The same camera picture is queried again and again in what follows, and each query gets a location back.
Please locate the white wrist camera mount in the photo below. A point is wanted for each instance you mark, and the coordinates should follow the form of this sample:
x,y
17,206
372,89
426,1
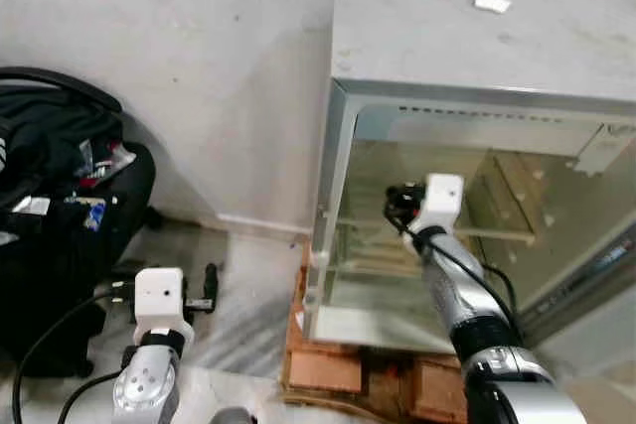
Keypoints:
x,y
159,300
442,201

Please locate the grey mini fridge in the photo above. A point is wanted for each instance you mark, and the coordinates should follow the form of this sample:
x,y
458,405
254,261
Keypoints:
x,y
477,47

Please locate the small white paper piece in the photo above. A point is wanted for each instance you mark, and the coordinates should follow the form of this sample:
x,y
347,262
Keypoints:
x,y
493,3

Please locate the grey robot foot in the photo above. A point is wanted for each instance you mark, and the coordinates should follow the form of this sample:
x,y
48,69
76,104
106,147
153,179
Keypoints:
x,y
232,416

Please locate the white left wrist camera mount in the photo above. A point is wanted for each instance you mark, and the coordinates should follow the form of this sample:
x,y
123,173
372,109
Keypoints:
x,y
159,300

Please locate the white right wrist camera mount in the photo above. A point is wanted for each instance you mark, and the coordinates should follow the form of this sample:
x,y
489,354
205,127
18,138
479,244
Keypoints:
x,y
442,201

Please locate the black bag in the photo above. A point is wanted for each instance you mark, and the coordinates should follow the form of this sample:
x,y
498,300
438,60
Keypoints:
x,y
60,275

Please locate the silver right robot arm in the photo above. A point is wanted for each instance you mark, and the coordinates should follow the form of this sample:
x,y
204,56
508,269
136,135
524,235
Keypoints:
x,y
477,315

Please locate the blue white packet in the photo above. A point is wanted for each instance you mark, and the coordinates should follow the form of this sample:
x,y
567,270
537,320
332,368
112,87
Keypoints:
x,y
95,215

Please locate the white fridge thermostat box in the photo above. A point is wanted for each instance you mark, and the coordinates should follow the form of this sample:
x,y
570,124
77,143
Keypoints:
x,y
603,151

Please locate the clear fridge shelf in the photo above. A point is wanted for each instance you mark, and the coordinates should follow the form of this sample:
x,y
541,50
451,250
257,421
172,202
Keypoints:
x,y
497,233

